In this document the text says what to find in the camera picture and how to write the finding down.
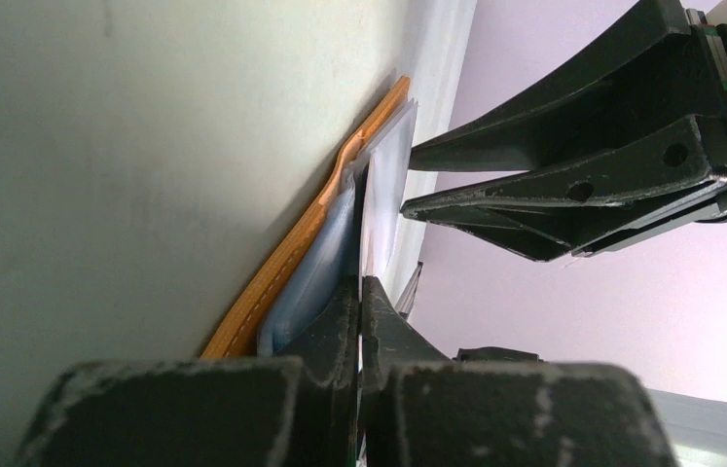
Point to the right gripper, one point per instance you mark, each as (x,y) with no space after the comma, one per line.
(628,89)

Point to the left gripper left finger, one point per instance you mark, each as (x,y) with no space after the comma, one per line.
(295,408)

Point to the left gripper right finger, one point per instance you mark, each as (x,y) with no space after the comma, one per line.
(422,408)

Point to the orange leather card holder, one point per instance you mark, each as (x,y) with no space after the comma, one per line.
(350,228)

